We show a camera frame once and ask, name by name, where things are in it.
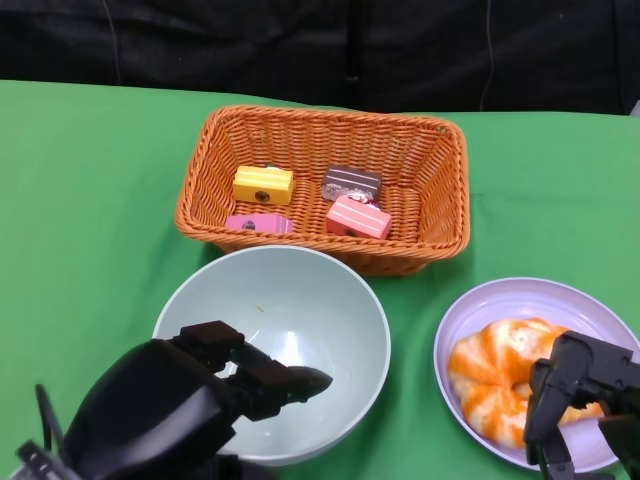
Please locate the green tablecloth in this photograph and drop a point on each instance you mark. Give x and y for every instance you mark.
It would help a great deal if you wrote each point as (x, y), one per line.
(100, 175)

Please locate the pink striped cake piece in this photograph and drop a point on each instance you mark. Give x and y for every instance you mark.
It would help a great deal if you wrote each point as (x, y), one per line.
(260, 222)

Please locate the chocolate layered cake slice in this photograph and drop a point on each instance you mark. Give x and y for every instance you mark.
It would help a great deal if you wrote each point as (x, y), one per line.
(352, 182)

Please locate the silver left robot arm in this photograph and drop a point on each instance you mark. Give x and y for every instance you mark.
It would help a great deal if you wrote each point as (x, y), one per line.
(30, 462)

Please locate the lavender white plate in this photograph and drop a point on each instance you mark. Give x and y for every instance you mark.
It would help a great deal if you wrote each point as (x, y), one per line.
(510, 300)

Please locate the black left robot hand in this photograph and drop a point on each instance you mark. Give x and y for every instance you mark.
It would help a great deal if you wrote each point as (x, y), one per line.
(165, 405)

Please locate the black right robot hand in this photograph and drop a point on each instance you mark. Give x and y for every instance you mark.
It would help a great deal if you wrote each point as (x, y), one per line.
(580, 395)

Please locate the pale green bowl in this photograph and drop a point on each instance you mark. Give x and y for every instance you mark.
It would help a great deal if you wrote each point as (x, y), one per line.
(320, 300)

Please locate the salmon cake block with blueberry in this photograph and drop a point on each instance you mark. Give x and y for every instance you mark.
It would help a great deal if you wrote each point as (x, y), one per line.
(357, 217)

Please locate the yellow layered cake slice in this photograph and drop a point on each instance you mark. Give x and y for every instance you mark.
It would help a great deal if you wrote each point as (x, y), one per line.
(262, 185)

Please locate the orange striped shell bread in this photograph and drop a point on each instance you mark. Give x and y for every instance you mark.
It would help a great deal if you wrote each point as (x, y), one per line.
(545, 335)

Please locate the black backdrop curtain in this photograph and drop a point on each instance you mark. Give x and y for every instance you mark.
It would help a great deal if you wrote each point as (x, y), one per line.
(250, 45)

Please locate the orange wicker basket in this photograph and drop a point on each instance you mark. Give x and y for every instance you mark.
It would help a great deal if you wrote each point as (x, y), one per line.
(440, 175)

